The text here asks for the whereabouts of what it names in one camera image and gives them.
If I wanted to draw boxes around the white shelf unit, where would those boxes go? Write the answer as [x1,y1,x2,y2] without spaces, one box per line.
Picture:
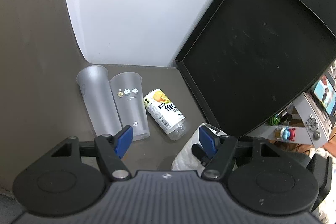
[248,64,335,148]

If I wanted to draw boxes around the watermelon figurine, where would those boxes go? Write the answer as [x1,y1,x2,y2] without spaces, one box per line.
[267,115,280,126]

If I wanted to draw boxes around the black tray leaning upright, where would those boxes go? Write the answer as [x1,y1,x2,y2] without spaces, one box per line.
[175,0,335,138]

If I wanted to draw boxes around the frosted plastic cup far left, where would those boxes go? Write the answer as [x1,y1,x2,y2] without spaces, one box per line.
[76,65,122,136]

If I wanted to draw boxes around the frosted plastic cup with print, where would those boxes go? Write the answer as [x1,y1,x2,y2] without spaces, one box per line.
[109,72,150,141]

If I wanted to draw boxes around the clear bottle with yellow label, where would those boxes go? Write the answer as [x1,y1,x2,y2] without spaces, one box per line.
[143,89,187,141]

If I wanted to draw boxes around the blue red toy figurine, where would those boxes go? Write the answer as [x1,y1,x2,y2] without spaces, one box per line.
[274,126,295,141]

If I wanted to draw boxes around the white paper cup with lid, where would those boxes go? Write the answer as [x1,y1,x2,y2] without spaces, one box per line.
[171,122,232,171]

